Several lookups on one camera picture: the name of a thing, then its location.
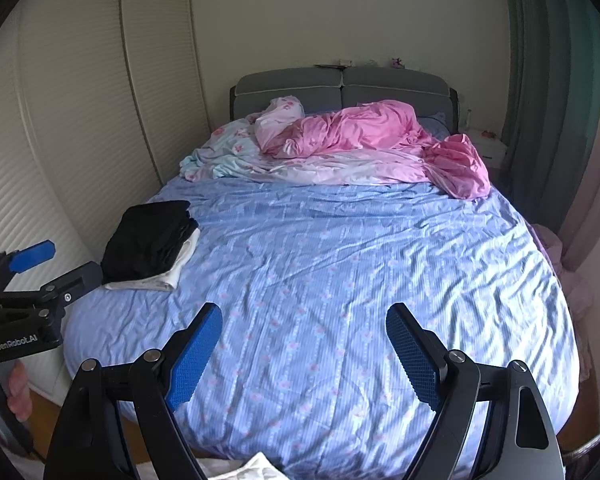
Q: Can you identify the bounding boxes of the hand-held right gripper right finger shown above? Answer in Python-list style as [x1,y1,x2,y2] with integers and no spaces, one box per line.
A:
[385,302,567,480]

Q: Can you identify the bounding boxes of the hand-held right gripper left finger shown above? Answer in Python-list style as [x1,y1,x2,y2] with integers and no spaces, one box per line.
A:
[42,302,224,480]

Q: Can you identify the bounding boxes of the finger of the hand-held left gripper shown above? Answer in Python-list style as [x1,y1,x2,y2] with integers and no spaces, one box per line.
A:
[0,240,57,293]
[39,261,104,307]

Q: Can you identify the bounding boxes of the black pants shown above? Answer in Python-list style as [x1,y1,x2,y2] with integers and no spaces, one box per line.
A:
[101,200,193,282]

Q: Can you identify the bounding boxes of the person's left hand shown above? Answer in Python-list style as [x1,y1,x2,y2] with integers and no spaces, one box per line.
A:
[0,361,34,423]

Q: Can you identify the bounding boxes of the blue striped floral bed sheet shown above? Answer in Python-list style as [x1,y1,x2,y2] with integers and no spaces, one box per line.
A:
[62,177,581,466]

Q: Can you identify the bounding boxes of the folded black garment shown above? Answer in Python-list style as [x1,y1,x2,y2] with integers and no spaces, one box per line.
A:
[147,217,201,277]

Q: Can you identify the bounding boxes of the white cloth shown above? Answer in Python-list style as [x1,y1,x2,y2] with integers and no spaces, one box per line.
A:
[199,451,287,480]

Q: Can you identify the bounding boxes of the cream slatted wardrobe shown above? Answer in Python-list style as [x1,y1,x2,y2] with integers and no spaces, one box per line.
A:
[0,0,215,406]

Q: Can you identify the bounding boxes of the light blue floral pillow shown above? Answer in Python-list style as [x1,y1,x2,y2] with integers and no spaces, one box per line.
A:
[179,119,266,183]

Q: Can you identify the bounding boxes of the white nightstand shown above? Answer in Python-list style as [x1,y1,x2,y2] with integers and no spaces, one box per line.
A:
[465,126,509,162]

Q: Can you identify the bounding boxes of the pink quilt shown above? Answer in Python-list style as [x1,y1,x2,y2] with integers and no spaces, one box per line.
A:
[254,96,492,202]

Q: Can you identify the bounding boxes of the grey padded headboard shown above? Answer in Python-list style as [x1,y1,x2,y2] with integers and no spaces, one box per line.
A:
[229,66,460,136]

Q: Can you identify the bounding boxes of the green curtain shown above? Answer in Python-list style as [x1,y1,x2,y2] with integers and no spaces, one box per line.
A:
[497,0,600,273]

